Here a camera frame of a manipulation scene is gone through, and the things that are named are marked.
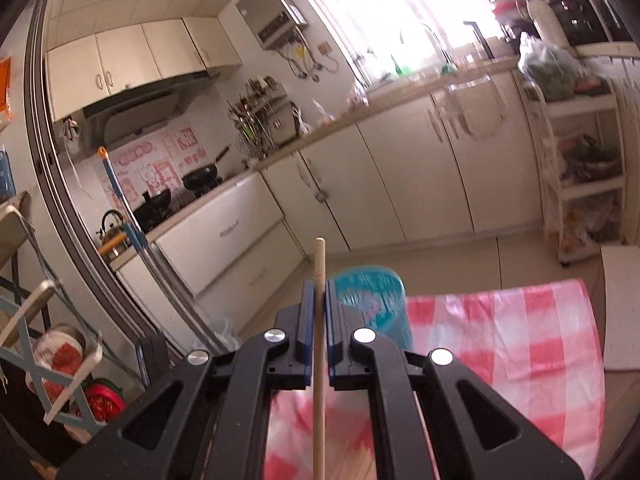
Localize white jug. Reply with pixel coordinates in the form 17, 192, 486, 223
527, 0, 569, 49

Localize metal dish rack with utensils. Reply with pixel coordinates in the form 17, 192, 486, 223
227, 77, 302, 162

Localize red slipper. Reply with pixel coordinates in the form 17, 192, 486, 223
82, 377, 126, 424

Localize mop with blue handle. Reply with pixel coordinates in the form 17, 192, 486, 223
97, 146, 223, 353

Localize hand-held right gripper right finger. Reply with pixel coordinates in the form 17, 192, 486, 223
325, 280, 585, 480

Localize orange package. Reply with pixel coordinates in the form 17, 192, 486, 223
0, 57, 12, 132

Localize wooden chopstick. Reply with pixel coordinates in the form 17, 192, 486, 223
313, 238, 326, 480

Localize range hood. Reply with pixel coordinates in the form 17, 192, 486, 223
81, 71, 222, 147

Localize clear plastic bag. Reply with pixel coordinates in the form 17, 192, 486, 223
212, 315, 244, 354

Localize wall water heater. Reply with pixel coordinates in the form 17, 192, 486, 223
235, 0, 309, 52

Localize cream wall cabinets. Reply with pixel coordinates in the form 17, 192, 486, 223
46, 16, 244, 123

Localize blue perforated plastic basket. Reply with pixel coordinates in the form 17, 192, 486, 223
332, 267, 414, 352

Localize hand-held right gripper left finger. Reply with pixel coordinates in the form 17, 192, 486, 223
56, 280, 318, 480

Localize plastic bag of greens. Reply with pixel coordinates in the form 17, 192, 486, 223
517, 32, 609, 104

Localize black wok with handle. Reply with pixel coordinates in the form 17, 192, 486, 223
181, 146, 234, 192

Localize white storage cart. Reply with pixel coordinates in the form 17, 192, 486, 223
520, 80, 629, 267

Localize red and white bowl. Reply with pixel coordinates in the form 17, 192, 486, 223
32, 325, 89, 397

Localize pink wall stickers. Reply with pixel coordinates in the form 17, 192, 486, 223
102, 127, 207, 202

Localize pink checkered tablecloth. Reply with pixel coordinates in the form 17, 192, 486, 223
265, 280, 608, 480

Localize cream drawer base cabinet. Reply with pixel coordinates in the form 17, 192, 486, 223
114, 172, 307, 333

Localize wooden folding rack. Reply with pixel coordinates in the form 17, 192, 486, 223
0, 192, 104, 444

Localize sink faucet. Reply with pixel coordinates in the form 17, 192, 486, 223
400, 22, 452, 67

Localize steel kettle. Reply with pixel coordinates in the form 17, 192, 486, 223
97, 210, 129, 262

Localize dark pot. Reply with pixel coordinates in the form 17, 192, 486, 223
562, 135, 622, 182

